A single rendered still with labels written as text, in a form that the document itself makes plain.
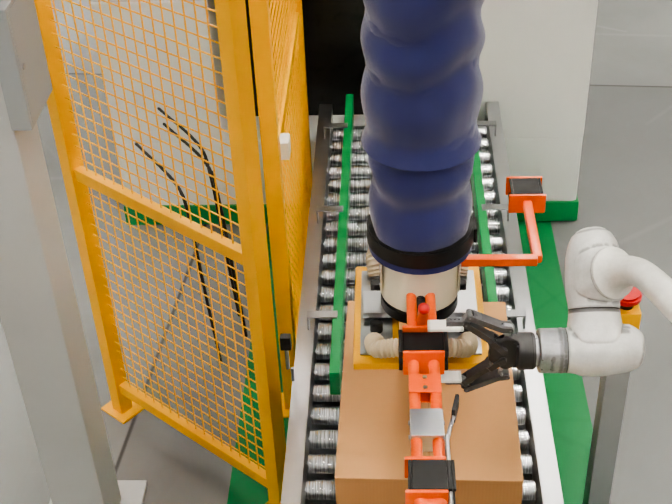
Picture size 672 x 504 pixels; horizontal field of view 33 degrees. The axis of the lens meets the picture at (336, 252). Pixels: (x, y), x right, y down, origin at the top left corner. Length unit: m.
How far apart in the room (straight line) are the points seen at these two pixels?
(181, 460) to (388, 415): 1.39
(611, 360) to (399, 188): 0.53
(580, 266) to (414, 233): 0.33
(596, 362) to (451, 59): 0.65
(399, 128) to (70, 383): 1.43
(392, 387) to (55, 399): 1.05
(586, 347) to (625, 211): 2.74
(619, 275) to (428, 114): 0.47
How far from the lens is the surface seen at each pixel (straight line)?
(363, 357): 2.41
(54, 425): 3.32
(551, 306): 4.38
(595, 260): 2.22
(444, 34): 2.04
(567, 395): 4.02
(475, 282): 2.61
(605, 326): 2.25
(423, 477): 1.99
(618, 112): 5.67
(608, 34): 6.43
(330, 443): 3.09
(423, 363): 2.23
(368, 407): 2.59
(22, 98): 2.65
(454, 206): 2.27
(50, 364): 3.16
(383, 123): 2.14
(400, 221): 2.26
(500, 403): 2.61
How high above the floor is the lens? 2.76
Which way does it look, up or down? 37 degrees down
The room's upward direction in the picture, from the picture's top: 3 degrees counter-clockwise
